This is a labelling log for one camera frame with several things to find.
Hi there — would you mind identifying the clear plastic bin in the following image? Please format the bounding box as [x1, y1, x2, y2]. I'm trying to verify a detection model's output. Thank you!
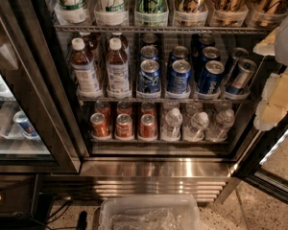
[98, 195, 201, 230]

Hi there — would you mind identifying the open right fridge door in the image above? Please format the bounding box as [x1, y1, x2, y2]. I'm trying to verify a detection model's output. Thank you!
[234, 114, 288, 204]

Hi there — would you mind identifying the closed left glass fridge door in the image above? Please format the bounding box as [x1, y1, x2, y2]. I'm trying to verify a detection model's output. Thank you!
[0, 0, 85, 173]

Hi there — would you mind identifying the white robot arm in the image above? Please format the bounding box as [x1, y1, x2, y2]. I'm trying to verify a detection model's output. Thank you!
[252, 15, 288, 131]

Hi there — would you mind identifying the front right water bottle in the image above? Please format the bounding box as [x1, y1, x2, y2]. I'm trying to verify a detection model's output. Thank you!
[205, 108, 235, 143]

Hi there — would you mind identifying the green slim can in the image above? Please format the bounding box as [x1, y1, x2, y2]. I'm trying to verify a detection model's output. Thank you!
[134, 0, 168, 26]

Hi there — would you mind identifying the middle wire shelf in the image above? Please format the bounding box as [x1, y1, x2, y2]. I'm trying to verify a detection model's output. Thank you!
[78, 97, 252, 104]

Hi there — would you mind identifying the left front tea bottle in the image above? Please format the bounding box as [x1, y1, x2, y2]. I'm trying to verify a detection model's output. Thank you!
[71, 37, 102, 98]

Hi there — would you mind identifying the top wire shelf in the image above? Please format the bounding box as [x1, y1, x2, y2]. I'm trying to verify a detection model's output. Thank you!
[54, 25, 273, 35]

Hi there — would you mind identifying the front red bull can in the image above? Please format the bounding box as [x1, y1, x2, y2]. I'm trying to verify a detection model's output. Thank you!
[225, 58, 257, 100]

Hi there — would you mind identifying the right front tea bottle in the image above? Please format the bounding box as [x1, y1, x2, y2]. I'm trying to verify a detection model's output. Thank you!
[106, 37, 131, 98]

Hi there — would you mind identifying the orange can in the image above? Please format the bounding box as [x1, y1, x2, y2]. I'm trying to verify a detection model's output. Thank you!
[139, 114, 156, 140]
[90, 112, 110, 139]
[115, 113, 133, 140]

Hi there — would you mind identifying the gold slim can right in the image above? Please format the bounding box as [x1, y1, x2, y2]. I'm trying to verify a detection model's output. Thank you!
[246, 0, 288, 28]

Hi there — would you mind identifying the front middle water bottle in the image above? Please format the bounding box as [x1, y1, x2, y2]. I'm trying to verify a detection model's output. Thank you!
[183, 112, 209, 142]

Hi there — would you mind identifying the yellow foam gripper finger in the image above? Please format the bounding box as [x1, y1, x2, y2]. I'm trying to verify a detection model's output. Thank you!
[252, 28, 279, 56]
[253, 70, 288, 131]

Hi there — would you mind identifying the tea bottle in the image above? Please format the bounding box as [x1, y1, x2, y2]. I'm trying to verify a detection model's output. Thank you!
[106, 37, 131, 98]
[71, 37, 102, 98]

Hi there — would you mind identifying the steel fridge base grille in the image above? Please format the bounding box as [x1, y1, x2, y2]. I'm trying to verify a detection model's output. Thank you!
[41, 158, 231, 202]

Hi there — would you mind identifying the gold slim can left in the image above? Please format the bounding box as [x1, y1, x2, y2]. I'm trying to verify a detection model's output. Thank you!
[175, 0, 205, 26]

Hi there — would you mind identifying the white 7up can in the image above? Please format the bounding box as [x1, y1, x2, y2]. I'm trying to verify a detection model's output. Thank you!
[94, 0, 127, 26]
[57, 0, 87, 24]

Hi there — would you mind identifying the wire shelf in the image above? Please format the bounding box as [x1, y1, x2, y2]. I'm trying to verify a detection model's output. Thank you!
[78, 97, 252, 104]
[54, 25, 273, 35]

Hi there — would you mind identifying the blue pepsi can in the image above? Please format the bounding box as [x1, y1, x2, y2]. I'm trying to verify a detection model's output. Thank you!
[166, 59, 192, 99]
[197, 60, 225, 95]

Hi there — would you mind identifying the front left water bottle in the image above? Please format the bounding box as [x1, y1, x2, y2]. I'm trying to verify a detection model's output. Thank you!
[161, 108, 182, 141]

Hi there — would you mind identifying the water bottle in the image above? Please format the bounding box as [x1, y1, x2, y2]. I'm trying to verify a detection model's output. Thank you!
[205, 108, 235, 143]
[161, 108, 182, 141]
[183, 112, 209, 142]

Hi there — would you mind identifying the front left orange can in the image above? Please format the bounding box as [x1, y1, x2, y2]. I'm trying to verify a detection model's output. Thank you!
[90, 112, 110, 139]

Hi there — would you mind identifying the front middle orange can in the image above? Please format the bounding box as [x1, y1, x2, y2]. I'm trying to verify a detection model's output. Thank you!
[115, 113, 133, 140]

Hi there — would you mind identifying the blue white can left fridge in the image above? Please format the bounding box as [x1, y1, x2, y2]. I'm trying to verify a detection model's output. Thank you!
[13, 111, 38, 139]

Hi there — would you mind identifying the front right orange can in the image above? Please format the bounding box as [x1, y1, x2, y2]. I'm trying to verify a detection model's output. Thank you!
[139, 114, 156, 140]

